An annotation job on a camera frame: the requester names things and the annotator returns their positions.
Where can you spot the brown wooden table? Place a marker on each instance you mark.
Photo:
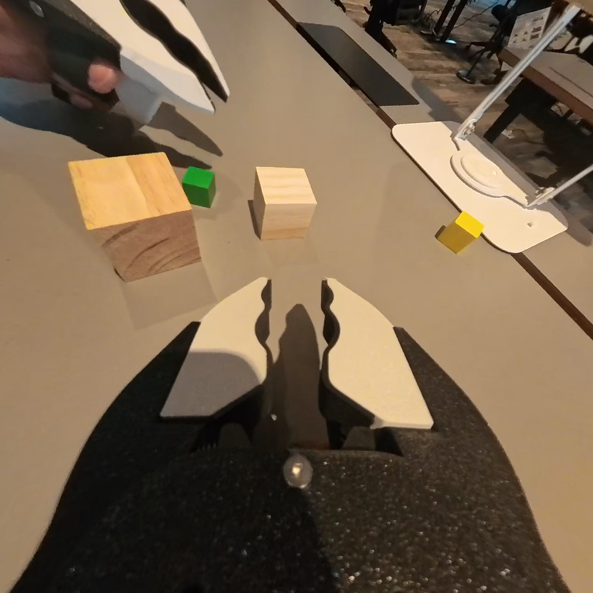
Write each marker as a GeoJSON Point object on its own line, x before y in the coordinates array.
{"type": "Point", "coordinates": [556, 74]}

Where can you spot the large wooden cube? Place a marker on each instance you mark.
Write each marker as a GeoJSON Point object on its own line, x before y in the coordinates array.
{"type": "Point", "coordinates": [134, 213]}

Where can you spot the black desk mat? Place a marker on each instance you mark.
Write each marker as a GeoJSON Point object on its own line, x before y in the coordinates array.
{"type": "Point", "coordinates": [356, 65]}

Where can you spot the white printed sign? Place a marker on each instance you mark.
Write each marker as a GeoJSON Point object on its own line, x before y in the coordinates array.
{"type": "Point", "coordinates": [530, 28]}

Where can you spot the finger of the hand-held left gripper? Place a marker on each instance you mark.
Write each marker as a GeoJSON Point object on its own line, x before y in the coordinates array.
{"type": "Point", "coordinates": [139, 60]}
{"type": "Point", "coordinates": [183, 14]}

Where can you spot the small yellow wooden cube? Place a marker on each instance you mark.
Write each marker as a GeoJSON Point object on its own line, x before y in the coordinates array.
{"type": "Point", "coordinates": [461, 231]}

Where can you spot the black office chair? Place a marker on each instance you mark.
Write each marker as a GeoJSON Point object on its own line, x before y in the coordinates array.
{"type": "Point", "coordinates": [384, 14]}
{"type": "Point", "coordinates": [498, 18]}

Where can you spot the medium pale wooden cube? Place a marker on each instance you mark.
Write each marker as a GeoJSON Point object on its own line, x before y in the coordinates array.
{"type": "Point", "coordinates": [285, 204]}

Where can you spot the person's left hand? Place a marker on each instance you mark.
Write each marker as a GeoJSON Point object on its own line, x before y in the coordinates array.
{"type": "Point", "coordinates": [23, 46]}

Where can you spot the small green wooden cube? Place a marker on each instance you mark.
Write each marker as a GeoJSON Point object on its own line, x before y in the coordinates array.
{"type": "Point", "coordinates": [199, 187]}

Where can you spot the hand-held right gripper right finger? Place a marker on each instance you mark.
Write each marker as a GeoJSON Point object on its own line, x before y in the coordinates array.
{"type": "Point", "coordinates": [375, 370]}

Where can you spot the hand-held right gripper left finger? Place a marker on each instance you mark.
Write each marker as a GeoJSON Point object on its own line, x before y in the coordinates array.
{"type": "Point", "coordinates": [222, 361]}

